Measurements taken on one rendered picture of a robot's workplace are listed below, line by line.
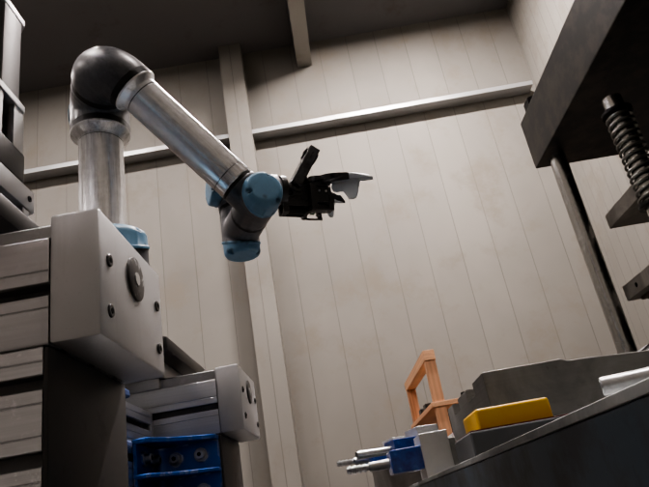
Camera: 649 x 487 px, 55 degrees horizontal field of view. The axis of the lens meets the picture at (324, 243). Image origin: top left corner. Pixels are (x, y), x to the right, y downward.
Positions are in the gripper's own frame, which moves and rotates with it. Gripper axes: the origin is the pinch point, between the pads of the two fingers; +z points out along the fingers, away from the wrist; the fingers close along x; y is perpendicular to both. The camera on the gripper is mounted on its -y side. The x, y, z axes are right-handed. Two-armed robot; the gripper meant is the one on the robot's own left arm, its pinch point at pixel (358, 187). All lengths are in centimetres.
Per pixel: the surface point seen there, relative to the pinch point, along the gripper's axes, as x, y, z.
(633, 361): 71, 49, -10
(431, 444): 50, 56, -22
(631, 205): -8, -3, 98
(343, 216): -543, -195, 272
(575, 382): 69, 50, -16
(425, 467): 49, 58, -23
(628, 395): 105, 52, -50
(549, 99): -18, -43, 86
